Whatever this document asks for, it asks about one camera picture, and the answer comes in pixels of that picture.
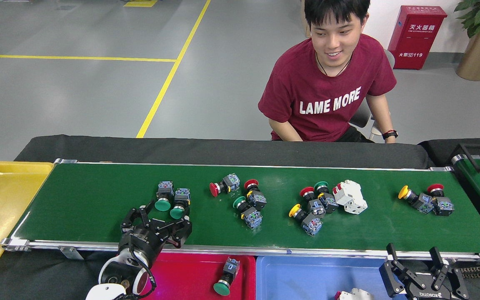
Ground red fire extinguisher cabinet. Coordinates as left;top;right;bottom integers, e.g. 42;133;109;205
388;5;448;70

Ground white circuit breaker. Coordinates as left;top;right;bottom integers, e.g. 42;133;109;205
333;180;368;215
334;288;374;300

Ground yellow plastic tray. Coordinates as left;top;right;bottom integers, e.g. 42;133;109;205
0;161;55;268

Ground grey office chair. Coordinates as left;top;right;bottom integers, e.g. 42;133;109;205
348;49;395;140

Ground blue plastic bin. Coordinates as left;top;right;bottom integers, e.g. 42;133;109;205
256;255;407;300

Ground long green conveyor belt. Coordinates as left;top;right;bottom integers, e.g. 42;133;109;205
0;158;480;263

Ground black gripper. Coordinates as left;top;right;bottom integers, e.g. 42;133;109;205
379;242;470;300
118;205;193;263

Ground black table cloth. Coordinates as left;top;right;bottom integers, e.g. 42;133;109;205
0;134;480;300
417;137;480;167

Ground red plastic bin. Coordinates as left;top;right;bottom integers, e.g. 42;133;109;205
140;252;256;300

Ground green push button switch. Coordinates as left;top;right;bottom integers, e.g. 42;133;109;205
314;181;339;214
169;187;191;220
232;196;263;230
213;257;240;297
154;180;175;212

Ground person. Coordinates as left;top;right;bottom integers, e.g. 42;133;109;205
258;0;399;143

